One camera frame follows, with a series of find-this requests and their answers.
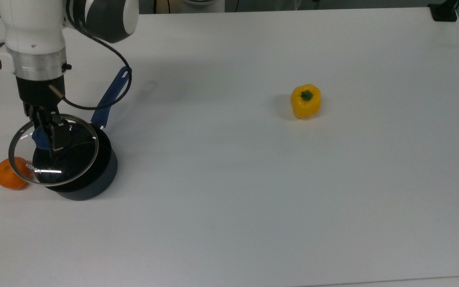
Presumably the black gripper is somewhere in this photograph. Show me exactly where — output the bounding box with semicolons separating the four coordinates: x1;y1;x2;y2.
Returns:
16;76;73;154

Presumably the glass lid with blue knob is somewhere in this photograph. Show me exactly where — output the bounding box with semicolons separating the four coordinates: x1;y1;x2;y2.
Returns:
8;114;99;187

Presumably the orange mandarin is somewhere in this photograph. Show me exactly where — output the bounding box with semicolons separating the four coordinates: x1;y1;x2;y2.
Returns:
0;158;35;190

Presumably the dark blue saucepan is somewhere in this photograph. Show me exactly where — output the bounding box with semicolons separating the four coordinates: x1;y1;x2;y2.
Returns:
32;66;132;201

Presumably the yellow bell pepper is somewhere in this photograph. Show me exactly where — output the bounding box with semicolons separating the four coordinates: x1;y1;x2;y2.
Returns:
290;84;322;120

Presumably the black clamp base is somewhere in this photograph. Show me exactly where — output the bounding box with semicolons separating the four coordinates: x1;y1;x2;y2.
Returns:
428;0;459;22

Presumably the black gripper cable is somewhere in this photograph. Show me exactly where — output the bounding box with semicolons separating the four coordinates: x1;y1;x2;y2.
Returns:
49;8;133;111

